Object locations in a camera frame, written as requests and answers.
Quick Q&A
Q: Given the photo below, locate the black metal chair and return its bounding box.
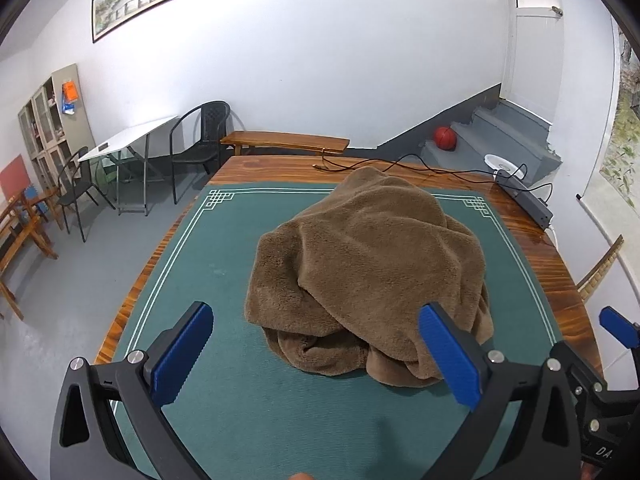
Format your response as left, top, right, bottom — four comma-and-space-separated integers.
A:
56, 146, 115, 243

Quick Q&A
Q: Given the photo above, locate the brown fleece sweater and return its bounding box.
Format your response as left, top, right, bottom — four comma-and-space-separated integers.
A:
244, 166, 496, 387

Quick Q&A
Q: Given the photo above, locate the hanging wall scroll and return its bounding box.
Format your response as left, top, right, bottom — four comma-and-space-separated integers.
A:
575, 10, 640, 271

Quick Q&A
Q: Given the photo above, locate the grey sofa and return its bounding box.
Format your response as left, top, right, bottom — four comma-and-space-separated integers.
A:
419, 100, 563, 186

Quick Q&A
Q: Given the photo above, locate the wooden chair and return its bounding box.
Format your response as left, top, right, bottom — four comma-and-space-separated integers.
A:
0, 187, 60, 321

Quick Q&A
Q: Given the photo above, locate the red board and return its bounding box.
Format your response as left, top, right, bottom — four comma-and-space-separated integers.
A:
0, 154, 30, 203

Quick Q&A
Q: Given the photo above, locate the white round device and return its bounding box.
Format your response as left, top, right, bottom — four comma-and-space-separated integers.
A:
484, 154, 526, 181

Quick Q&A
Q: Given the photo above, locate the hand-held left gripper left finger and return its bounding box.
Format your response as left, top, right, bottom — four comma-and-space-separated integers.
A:
49, 301, 216, 480

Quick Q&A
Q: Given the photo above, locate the white door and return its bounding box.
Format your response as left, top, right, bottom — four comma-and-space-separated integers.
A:
502, 5, 563, 126

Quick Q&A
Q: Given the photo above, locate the wooden bench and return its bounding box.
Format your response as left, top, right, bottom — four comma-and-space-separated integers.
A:
220, 131, 351, 157

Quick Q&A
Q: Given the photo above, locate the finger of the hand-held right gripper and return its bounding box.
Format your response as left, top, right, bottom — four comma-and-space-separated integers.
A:
598, 305, 640, 350
564, 341, 610, 402

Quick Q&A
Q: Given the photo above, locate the red basketball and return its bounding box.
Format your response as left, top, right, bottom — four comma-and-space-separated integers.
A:
433, 126, 458, 152

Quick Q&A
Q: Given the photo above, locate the white folding table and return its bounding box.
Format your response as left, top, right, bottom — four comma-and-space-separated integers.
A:
77, 115, 180, 217

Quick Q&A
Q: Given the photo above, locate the black power strip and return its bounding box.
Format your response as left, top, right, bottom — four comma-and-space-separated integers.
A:
494, 169, 555, 228

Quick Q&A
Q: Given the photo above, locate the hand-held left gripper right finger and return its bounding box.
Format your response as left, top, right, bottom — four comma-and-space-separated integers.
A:
417, 302, 583, 480

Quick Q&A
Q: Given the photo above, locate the green table mat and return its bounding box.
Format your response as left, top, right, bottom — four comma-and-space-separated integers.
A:
107, 185, 563, 480

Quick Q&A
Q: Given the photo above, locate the beige glass-door cabinet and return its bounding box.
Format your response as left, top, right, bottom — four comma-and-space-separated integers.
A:
18, 63, 96, 181

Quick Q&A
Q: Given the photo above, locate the black mesh-back chair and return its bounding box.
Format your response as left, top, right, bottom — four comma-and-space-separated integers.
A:
170, 100, 232, 205

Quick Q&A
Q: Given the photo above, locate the wooden stick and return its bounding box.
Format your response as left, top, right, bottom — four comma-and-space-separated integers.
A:
575, 234, 626, 305

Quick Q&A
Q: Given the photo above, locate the blue seat chair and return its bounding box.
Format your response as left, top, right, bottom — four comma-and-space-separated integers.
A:
22, 186, 51, 221

